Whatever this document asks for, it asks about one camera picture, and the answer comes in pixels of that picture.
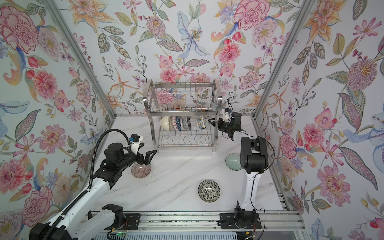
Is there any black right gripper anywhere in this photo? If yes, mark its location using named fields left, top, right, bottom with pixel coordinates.
left=209, top=118, right=233, bottom=133

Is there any blue yellow patterned bowl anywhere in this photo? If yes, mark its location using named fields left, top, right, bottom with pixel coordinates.
left=197, top=116, right=206, bottom=131

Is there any dark petal pattern bowl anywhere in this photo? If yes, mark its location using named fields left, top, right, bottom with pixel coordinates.
left=182, top=116, right=192, bottom=131

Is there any stainless steel dish rack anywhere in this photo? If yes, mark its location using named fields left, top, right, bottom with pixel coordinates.
left=143, top=79, right=223, bottom=152

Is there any blue geometric red bowl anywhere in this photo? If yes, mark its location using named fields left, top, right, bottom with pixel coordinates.
left=170, top=116, right=182, bottom=131

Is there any cream white bowl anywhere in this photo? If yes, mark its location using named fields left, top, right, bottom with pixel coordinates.
left=160, top=116, right=170, bottom=131

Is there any pale green bowl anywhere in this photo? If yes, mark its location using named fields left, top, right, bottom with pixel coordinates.
left=226, top=154, right=242, bottom=171

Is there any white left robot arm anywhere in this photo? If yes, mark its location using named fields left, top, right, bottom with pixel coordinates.
left=29, top=143, right=157, bottom=240

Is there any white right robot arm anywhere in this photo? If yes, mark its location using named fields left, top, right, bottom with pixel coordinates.
left=208, top=109, right=270, bottom=224

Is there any pink striped bowl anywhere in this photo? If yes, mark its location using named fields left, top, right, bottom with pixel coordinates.
left=131, top=163, right=152, bottom=179

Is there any black white floral bowl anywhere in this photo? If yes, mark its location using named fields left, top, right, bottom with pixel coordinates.
left=198, top=180, right=221, bottom=203

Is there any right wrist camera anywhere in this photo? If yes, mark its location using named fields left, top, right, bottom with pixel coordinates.
left=223, top=109, right=232, bottom=123

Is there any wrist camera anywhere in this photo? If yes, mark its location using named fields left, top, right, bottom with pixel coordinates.
left=129, top=134, right=144, bottom=155
left=223, top=109, right=232, bottom=123

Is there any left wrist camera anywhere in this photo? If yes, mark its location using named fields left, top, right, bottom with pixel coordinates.
left=129, top=134, right=144, bottom=155

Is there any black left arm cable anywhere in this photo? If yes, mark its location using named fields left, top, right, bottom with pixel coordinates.
left=41, top=128, right=130, bottom=240

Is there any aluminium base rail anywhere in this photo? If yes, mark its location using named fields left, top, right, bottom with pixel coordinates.
left=47, top=210, right=307, bottom=233

